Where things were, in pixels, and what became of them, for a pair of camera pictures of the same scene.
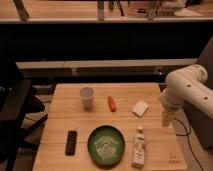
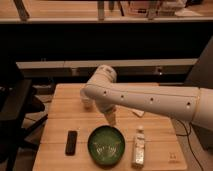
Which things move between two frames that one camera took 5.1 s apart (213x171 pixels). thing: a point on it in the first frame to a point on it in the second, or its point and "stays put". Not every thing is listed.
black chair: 17,100 stays put
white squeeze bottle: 139,148 stays put
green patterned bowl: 106,145 stays put
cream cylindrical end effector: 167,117 to 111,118
